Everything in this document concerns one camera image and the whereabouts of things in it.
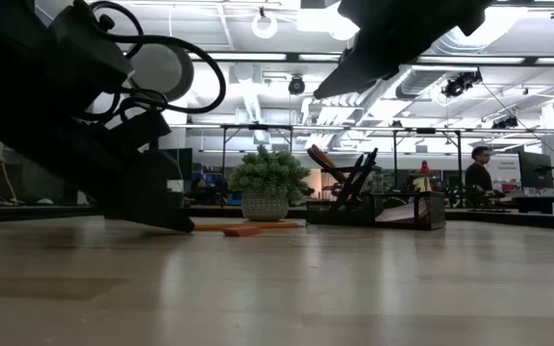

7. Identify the person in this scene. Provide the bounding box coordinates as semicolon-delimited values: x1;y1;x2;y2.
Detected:
464;145;507;199
414;160;433;193

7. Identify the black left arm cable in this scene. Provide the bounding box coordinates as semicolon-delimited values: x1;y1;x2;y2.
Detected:
79;0;228;121

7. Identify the pink sticky note pad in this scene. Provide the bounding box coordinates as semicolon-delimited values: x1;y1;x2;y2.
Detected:
375;201;420;223

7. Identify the black background desk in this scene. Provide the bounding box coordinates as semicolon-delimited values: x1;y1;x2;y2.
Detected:
512;195;554;216

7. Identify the black mesh desk organizer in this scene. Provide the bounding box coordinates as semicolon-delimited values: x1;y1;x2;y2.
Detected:
305;165;446;231

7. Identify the green artificial potted plant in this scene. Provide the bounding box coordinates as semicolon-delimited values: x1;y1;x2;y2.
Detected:
228;144;313;223

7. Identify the black aluminium table frame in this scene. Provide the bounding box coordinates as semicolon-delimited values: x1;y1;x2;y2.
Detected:
0;204;554;233

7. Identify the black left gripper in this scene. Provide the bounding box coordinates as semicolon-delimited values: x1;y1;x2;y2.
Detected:
0;81;196;235

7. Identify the yellow pencil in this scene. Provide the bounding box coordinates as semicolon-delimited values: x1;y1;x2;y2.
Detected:
192;220;303;233

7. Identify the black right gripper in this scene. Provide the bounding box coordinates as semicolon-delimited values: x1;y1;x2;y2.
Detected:
314;0;497;101

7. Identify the black overhead rig beam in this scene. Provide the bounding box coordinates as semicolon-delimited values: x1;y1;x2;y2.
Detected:
188;49;554;67

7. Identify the black computer monitor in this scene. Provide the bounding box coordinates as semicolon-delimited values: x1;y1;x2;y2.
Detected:
518;151;554;190
165;147;194;182

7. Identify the black background rig frame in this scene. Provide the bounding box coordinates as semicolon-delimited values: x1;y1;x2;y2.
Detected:
220;123;294;193
391;127;465;193

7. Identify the black desk lamp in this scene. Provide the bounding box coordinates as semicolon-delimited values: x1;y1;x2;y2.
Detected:
127;42;195;105

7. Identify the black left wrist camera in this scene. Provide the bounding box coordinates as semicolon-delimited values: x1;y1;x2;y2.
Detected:
48;2;135;92

